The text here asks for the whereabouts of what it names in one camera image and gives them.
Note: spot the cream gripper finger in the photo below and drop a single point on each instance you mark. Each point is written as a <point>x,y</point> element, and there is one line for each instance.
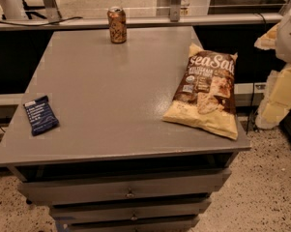
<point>276,103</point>
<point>268,40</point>

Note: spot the orange soda can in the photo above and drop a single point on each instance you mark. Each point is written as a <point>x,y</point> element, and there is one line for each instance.
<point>117,25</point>

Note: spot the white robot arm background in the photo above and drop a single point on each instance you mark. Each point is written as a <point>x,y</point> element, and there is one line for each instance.
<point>13,9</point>

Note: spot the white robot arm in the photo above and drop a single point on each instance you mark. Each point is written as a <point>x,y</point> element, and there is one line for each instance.
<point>283,39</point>

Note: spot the sea salt chips bag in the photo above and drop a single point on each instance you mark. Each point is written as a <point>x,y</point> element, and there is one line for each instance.
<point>205,96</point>

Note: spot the middle grey drawer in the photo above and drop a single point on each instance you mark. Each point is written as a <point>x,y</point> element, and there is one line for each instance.
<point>130,210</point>

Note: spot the grey drawer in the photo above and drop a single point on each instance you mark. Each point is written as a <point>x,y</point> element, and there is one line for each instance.
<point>124,187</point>
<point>130,210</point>
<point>153,224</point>

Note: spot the bottom grey drawer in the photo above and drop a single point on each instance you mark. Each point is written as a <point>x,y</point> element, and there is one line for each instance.
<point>153,224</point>

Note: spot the grey drawer cabinet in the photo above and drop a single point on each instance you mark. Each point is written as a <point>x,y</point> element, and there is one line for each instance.
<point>109,99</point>

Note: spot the top grey drawer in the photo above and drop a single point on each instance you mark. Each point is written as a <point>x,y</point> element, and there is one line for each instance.
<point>124,187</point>

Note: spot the blue snack bar wrapper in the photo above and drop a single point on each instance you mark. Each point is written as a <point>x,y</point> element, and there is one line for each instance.
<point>40,115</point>

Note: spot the grey metal rail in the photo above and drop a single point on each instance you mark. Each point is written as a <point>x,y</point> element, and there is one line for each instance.
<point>142,22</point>

